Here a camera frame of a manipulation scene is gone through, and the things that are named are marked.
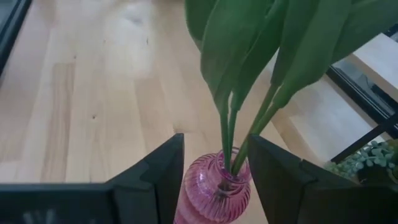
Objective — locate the peach artificial tulip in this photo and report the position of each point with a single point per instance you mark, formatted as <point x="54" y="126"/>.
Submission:
<point x="245" y="93"/>

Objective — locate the wooden shelf with black legs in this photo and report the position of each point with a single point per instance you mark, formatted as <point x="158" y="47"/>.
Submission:
<point x="379" y="59"/>

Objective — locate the black metal table frame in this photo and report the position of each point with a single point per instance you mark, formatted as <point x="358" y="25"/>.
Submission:
<point x="12" y="31"/>

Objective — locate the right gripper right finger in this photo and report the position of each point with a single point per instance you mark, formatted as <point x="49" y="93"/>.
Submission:
<point x="280" y="186"/>

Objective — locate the pink ribbed glass vase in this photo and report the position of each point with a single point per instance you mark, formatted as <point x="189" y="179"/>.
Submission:
<point x="214" y="193"/>

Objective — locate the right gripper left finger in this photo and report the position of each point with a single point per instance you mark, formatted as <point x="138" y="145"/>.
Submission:
<point x="155" y="186"/>

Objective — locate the red artificial tulip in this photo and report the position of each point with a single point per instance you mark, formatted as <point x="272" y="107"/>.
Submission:
<point x="230" y="56"/>

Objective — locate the yellow artificial tulip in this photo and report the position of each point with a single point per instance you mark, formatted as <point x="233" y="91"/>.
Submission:
<point x="311" y="46"/>

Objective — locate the small potted succulent plant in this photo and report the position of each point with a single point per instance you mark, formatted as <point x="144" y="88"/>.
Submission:
<point x="370" y="158"/>

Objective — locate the pink artificial tulip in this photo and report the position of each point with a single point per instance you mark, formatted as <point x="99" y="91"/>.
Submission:
<point x="367" y="21"/>

